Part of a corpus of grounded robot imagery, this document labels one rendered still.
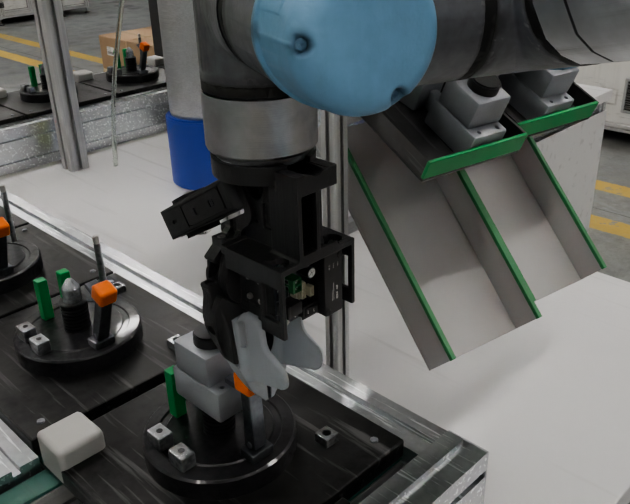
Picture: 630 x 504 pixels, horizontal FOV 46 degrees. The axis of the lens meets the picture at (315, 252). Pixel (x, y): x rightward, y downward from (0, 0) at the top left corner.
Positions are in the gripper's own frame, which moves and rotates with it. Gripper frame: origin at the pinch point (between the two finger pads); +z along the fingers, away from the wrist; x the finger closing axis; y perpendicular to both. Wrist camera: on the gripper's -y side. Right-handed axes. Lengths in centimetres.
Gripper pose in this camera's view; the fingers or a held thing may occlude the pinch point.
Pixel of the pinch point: (260, 380)
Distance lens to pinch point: 61.1
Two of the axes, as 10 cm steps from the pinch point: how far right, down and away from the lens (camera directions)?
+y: 7.1, 3.0, -6.4
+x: 7.0, -3.3, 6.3
